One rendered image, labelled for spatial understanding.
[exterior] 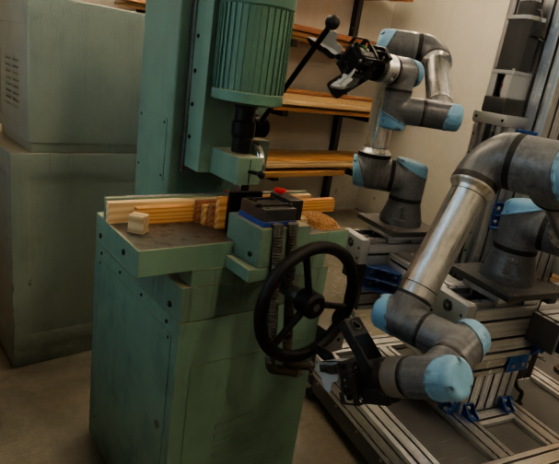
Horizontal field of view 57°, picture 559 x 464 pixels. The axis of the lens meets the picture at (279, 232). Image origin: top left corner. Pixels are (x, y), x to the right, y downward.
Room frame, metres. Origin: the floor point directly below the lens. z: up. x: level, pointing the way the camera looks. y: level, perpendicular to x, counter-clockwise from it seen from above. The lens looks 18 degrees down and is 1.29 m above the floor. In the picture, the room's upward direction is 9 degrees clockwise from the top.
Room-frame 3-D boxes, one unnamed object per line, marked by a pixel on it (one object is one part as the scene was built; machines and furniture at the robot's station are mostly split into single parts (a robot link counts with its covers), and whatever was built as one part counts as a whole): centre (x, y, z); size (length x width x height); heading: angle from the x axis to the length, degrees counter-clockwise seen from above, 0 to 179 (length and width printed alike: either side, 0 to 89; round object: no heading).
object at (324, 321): (1.35, -0.17, 0.58); 0.12 x 0.08 x 0.08; 39
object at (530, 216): (1.38, -0.66, 0.98); 0.13 x 0.12 x 0.14; 48
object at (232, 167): (1.31, 0.14, 1.03); 0.14 x 0.07 x 0.09; 39
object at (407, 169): (1.82, -0.42, 0.98); 0.13 x 0.12 x 0.14; 85
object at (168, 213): (1.32, 0.09, 0.92); 0.62 x 0.02 x 0.04; 129
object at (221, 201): (1.24, 0.07, 0.94); 0.21 x 0.01 x 0.08; 129
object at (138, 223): (1.07, 0.31, 0.92); 0.04 x 0.03 x 0.04; 82
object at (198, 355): (1.38, 0.20, 0.36); 0.58 x 0.45 x 0.71; 39
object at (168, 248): (1.19, 0.08, 0.87); 0.61 x 0.30 x 0.06; 129
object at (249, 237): (1.13, 0.02, 0.92); 0.15 x 0.13 x 0.09; 129
